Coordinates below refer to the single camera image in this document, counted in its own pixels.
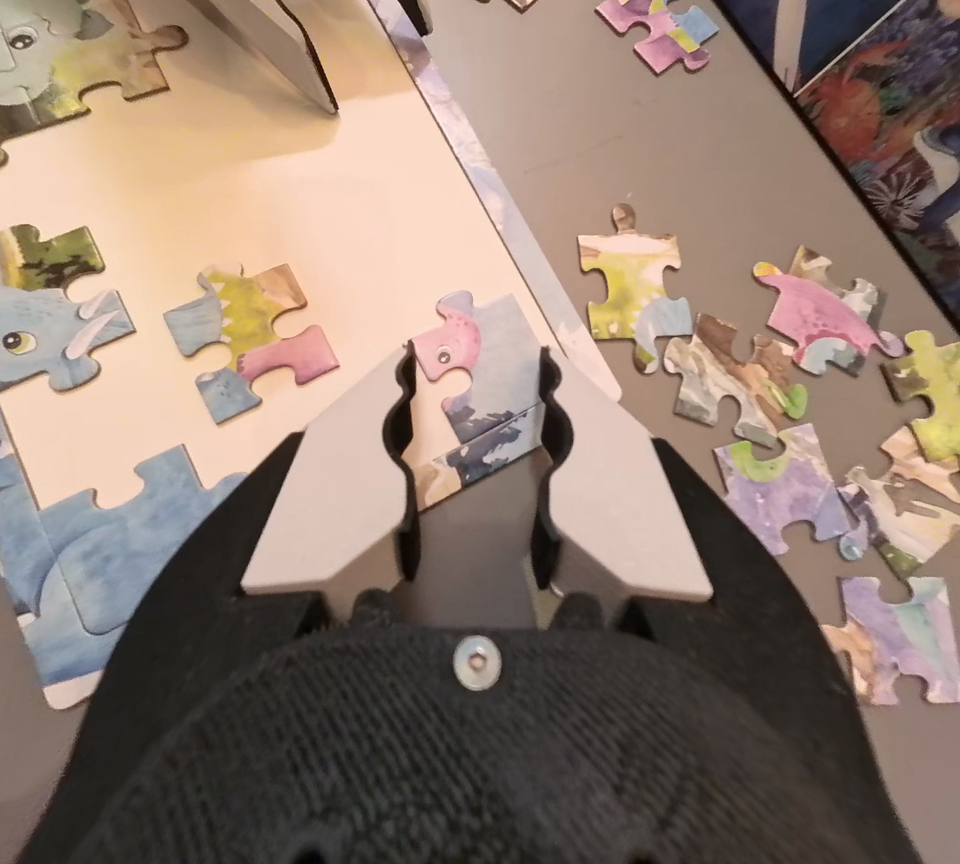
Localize blue triceratops face puzzle piece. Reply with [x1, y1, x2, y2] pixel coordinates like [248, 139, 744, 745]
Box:
[0, 225, 138, 393]

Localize pink dinosaur head puzzle piece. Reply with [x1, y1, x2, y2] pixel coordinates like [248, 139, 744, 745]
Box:
[408, 290, 543, 445]

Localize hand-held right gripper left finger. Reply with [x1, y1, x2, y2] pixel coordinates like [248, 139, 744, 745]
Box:
[240, 345, 427, 618]

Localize lilac teal puzzle piece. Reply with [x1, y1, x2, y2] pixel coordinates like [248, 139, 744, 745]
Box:
[821, 575, 960, 706]

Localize animal picture board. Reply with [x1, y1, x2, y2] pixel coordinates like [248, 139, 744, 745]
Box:
[648, 0, 960, 333]

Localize blue triceratops body puzzle piece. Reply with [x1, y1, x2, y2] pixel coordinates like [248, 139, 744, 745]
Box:
[0, 444, 249, 685]

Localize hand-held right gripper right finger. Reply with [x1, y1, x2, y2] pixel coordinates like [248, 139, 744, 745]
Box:
[528, 347, 714, 618]

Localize jigsaw puzzle pieces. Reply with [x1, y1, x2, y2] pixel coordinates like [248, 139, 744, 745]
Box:
[448, 0, 960, 580]

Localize joined green dinosaur puzzle pieces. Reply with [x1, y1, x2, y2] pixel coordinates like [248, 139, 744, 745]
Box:
[0, 0, 189, 164]

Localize white puzzle tray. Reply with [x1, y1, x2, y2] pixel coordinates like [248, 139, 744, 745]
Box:
[0, 0, 624, 711]

